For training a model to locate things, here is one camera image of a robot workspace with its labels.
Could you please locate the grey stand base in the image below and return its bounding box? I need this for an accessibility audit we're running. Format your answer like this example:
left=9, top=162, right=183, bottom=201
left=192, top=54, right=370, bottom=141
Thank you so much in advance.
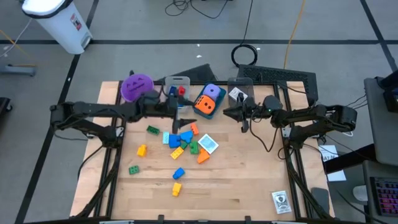
left=0, top=63, right=38, bottom=77

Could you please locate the clear grey plastic bin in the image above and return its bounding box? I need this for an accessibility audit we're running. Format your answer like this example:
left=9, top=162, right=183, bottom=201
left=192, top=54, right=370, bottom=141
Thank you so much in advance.
left=227, top=77, right=255, bottom=108

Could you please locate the black flat panel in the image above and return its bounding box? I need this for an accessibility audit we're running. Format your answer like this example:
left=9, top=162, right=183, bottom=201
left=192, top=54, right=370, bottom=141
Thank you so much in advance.
left=157, top=63, right=218, bottom=82

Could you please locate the black-and-white card box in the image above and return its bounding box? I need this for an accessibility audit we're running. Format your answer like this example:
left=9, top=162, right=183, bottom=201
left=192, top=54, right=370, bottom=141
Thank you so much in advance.
left=228, top=86, right=249, bottom=102
left=271, top=190, right=293, bottom=215

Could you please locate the black perforated panel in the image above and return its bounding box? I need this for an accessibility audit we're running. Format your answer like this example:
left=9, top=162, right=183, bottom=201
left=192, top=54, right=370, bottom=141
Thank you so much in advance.
left=236, top=64, right=320, bottom=106

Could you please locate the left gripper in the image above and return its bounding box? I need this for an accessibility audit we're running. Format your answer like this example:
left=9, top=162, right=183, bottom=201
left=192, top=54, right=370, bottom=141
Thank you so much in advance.
left=155, top=93, right=198, bottom=134

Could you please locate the blue arched toy brick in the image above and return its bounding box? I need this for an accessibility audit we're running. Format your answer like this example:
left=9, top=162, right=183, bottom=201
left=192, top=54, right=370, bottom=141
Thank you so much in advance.
left=172, top=167, right=186, bottom=180

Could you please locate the white paper sheet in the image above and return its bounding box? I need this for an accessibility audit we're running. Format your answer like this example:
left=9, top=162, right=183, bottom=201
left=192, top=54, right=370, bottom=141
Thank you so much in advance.
left=318, top=144, right=340, bottom=163
left=326, top=169, right=347, bottom=182

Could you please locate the yellow flat studded brick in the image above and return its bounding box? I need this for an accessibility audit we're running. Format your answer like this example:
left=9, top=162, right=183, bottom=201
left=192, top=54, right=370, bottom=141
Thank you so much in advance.
left=170, top=146, right=185, bottom=161

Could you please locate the orange plastic bin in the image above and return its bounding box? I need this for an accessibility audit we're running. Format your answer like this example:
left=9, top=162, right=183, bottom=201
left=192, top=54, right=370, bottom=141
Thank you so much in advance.
left=197, top=148, right=211, bottom=165

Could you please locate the white plastic bin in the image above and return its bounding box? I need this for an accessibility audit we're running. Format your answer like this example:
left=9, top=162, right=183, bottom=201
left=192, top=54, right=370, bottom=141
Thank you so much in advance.
left=164, top=76, right=191, bottom=113

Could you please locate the grey desk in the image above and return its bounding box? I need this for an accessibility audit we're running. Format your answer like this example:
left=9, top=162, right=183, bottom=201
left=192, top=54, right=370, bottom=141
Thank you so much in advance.
left=363, top=76, right=398, bottom=166
left=351, top=160, right=398, bottom=224

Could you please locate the black caster base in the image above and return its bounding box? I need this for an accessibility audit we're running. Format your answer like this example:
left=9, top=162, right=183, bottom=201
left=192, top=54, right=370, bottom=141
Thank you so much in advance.
left=0, top=96, right=14, bottom=121

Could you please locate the purple pumpkin-face bucket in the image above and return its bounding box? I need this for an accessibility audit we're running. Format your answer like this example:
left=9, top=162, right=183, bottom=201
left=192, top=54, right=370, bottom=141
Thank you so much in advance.
left=120, top=70, right=155, bottom=103

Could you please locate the teal plastic bin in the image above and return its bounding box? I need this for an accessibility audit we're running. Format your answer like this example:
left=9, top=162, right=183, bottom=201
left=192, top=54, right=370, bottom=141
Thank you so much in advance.
left=193, top=83, right=227, bottom=120

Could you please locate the backlit keyboard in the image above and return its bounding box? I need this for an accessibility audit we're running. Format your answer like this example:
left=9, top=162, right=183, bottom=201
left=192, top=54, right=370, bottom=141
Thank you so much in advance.
left=369, top=176, right=398, bottom=217

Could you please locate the purple foam die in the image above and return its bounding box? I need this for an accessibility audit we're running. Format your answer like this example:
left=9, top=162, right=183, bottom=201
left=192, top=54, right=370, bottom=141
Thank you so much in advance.
left=202, top=83, right=222, bottom=102

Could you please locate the white computer mouse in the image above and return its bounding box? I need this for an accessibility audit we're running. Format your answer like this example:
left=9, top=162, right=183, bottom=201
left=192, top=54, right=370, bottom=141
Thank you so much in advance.
left=352, top=185, right=369, bottom=202

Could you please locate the black coiled cable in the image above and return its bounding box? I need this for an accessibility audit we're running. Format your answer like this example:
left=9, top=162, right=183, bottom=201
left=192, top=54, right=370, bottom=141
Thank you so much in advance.
left=230, top=0, right=259, bottom=68

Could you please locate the black aluminium table frame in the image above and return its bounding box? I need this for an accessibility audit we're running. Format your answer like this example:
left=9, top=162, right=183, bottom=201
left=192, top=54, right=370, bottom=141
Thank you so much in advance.
left=74, top=80, right=338, bottom=224

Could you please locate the orange foam die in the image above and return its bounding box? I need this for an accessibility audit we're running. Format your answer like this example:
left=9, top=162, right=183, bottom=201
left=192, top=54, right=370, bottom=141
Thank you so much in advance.
left=195, top=95, right=216, bottom=115

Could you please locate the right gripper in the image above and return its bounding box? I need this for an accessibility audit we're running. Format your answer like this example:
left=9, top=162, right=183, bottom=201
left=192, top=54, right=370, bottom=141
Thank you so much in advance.
left=223, top=92, right=265, bottom=134

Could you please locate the black tangled floor cable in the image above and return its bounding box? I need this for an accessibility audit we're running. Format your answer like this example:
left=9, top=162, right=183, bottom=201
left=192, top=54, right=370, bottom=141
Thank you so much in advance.
left=164, top=0, right=231, bottom=19

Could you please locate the black desk device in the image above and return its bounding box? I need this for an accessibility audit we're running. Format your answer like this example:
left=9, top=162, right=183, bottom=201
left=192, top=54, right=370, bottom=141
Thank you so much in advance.
left=374, top=70, right=398, bottom=113

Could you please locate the white pedal trash can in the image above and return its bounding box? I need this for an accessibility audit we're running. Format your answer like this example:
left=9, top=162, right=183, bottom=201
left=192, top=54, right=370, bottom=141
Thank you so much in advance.
left=21, top=0, right=93, bottom=55

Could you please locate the yellow hanging cable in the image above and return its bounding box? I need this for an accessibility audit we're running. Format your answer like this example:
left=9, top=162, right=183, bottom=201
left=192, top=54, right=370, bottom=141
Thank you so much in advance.
left=282, top=0, right=308, bottom=70

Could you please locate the large blue toy brick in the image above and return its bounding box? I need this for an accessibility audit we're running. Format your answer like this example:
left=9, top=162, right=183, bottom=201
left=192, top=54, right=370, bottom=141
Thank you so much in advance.
left=169, top=134, right=182, bottom=149

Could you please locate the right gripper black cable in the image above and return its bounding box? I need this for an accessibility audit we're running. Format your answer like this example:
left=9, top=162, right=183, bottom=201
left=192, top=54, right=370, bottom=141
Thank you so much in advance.
left=248, top=117, right=280, bottom=153

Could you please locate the dark grey phone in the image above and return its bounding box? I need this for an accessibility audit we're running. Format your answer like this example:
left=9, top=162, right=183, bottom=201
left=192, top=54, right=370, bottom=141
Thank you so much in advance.
left=310, top=186, right=337, bottom=218

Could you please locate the blue patterned card box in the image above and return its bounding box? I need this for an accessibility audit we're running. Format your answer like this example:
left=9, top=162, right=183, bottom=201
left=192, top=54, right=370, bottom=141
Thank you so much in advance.
left=197, top=133, right=220, bottom=155

